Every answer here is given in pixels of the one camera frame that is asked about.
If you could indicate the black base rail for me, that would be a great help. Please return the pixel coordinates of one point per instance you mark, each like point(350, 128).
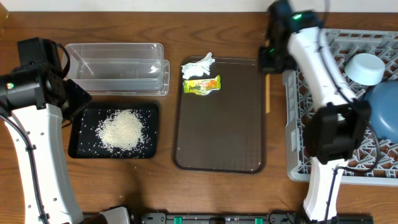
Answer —
point(270, 218)

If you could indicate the dark blue plate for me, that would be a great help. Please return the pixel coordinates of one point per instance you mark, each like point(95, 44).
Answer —
point(383, 101)

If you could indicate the wooden chopstick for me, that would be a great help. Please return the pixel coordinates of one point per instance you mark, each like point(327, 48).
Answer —
point(268, 93)

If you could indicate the clear plastic bin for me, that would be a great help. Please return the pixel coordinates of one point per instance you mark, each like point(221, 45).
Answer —
point(113, 51)

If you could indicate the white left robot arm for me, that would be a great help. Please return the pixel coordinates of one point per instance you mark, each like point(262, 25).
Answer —
point(35, 101)

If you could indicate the white rice pile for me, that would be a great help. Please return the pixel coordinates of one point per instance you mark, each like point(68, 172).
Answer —
point(121, 130)

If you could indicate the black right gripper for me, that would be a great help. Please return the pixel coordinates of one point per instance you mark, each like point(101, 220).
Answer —
point(269, 66)

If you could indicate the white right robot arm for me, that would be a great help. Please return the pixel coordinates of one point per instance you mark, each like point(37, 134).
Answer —
point(337, 128)

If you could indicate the yellow snack wrapper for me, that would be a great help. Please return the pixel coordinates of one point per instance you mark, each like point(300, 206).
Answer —
point(203, 86)

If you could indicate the light blue bowl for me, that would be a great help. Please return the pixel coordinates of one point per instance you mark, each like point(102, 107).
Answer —
point(365, 69)

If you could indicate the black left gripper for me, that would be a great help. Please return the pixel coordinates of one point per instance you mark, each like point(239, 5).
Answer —
point(78, 96)

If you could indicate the white tissue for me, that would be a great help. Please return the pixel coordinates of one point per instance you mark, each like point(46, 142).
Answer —
point(198, 69)

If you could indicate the black plastic tray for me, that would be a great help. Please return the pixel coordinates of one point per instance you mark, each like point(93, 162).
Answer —
point(149, 149)

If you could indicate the brown serving tray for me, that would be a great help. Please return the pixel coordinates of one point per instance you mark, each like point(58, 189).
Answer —
point(224, 131)

